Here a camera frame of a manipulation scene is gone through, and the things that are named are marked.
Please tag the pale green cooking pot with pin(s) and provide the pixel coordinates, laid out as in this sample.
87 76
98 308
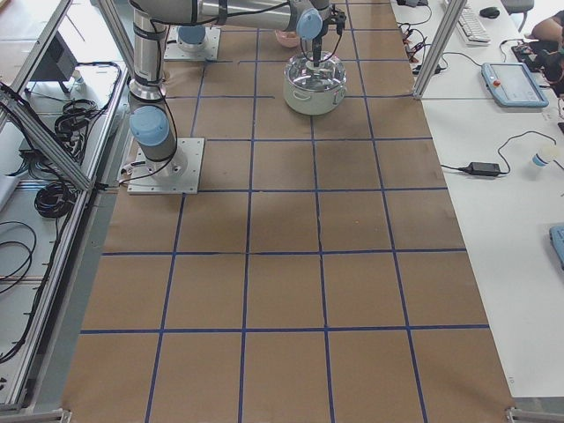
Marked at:
312 103

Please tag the paper cup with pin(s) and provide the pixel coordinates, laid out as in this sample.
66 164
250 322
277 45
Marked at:
545 155

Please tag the blue teach pendant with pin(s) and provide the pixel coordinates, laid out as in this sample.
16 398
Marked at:
556 235
512 85

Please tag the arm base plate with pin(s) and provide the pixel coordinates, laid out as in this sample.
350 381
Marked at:
208 54
180 176

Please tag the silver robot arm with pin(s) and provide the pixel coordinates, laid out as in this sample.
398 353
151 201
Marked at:
152 123
191 38

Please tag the black power adapter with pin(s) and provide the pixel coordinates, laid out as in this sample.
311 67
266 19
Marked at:
484 169

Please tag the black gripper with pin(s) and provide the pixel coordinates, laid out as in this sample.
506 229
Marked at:
316 47

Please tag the white keyboard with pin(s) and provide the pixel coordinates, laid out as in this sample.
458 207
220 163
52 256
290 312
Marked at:
471 29

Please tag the aluminium frame post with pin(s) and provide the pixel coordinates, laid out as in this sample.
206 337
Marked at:
443 33

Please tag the black computer mouse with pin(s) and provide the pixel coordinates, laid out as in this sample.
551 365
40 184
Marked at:
490 12

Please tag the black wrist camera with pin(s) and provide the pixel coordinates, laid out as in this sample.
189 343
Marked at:
337 19

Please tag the pink bowl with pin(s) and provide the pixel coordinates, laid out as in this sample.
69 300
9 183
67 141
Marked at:
287 39

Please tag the glass pot lid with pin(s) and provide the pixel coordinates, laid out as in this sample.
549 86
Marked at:
328 74

